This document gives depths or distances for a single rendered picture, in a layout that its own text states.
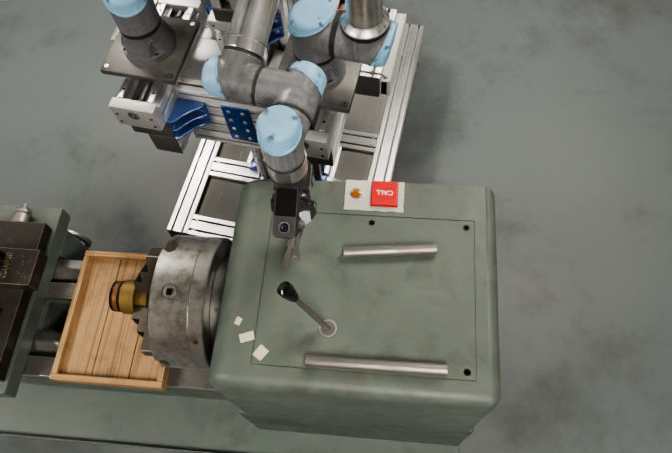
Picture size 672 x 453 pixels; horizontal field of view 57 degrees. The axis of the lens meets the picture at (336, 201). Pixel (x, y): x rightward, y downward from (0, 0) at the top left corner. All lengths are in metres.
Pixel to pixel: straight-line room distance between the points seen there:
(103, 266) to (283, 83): 0.97
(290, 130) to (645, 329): 2.06
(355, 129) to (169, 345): 1.58
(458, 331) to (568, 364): 1.40
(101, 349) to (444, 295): 0.95
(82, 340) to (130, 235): 1.17
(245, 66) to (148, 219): 1.88
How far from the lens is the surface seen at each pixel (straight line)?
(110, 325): 1.84
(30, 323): 1.91
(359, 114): 2.81
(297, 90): 1.11
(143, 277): 1.55
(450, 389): 1.29
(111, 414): 2.15
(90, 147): 3.27
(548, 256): 2.81
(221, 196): 2.67
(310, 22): 1.54
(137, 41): 1.82
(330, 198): 1.42
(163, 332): 1.44
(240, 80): 1.15
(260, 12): 1.18
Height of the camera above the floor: 2.51
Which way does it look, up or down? 63 degrees down
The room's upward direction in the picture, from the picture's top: 7 degrees counter-clockwise
